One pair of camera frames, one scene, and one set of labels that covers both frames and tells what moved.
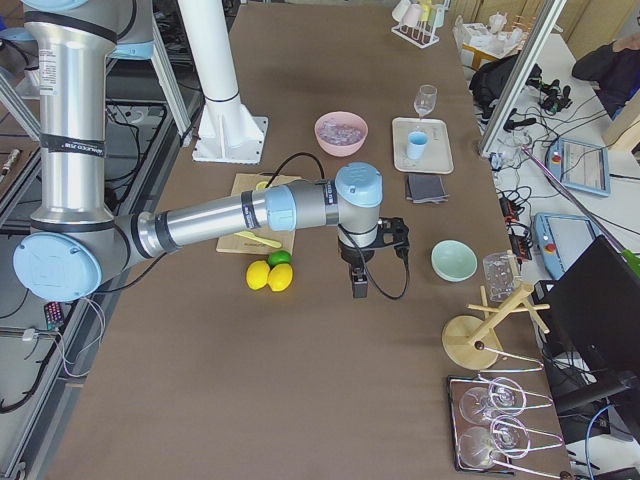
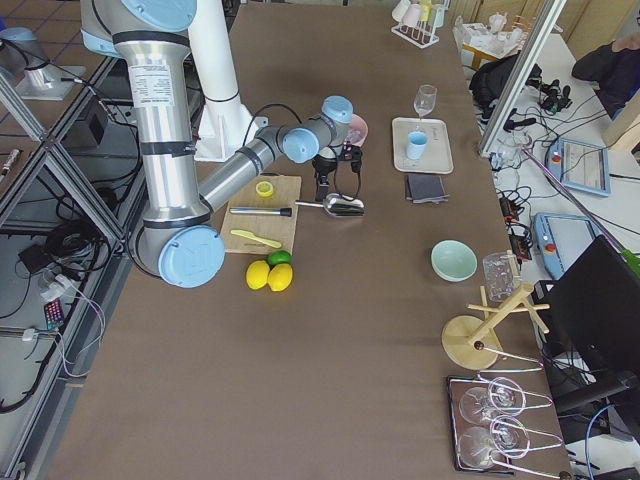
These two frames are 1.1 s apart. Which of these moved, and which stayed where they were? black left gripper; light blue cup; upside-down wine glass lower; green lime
Moved: black left gripper
Stayed: light blue cup; upside-down wine glass lower; green lime
